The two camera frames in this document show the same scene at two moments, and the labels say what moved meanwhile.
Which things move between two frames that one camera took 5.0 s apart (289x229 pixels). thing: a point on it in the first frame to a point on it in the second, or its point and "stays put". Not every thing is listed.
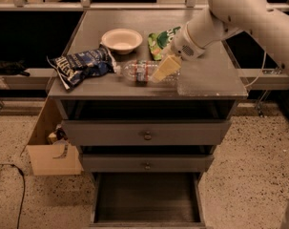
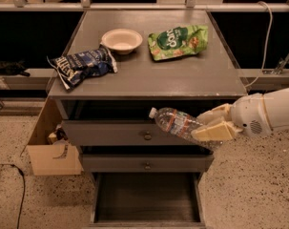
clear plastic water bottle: [139, 72] to [180, 125]
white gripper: [183, 46] to [249, 115]
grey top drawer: [146, 133] stays put
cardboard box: [56, 158] stays put
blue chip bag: [74, 68] stays put
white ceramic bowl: [121, 40] stays put
